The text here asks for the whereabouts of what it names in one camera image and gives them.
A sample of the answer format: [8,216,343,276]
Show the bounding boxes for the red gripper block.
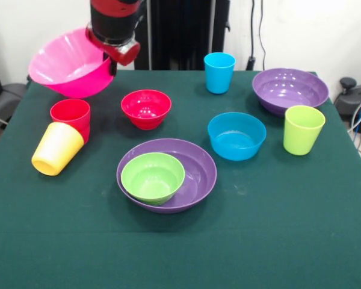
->
[85,26,141,76]

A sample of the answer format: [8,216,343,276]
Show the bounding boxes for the large pink bowl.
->
[28,26,114,99]

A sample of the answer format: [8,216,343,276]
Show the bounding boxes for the yellow cup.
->
[31,122,85,176]

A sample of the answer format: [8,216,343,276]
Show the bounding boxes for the green ribbed bowl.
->
[120,152,186,207]

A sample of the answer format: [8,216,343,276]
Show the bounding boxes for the red bowl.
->
[120,89,172,131]

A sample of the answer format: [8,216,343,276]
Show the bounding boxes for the red cup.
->
[50,98,91,144]

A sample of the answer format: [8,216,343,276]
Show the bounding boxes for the black office chair base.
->
[0,72,35,124]
[333,77,361,134]

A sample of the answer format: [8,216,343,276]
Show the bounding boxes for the blue cup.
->
[203,52,236,95]

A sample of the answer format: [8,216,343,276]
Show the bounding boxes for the purple bowl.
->
[252,67,330,117]
[116,138,218,214]

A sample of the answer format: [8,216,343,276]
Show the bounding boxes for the blue bowl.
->
[207,111,267,162]

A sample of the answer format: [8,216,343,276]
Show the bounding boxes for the dark green table cloth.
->
[0,68,361,289]

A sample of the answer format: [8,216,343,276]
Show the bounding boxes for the green cup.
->
[283,105,326,157]

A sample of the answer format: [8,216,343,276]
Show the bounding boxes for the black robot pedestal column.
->
[126,0,231,72]

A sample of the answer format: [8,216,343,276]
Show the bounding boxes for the black wall cable with plug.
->
[247,0,266,72]

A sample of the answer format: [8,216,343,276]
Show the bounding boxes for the tangled floor cables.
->
[347,96,361,163]

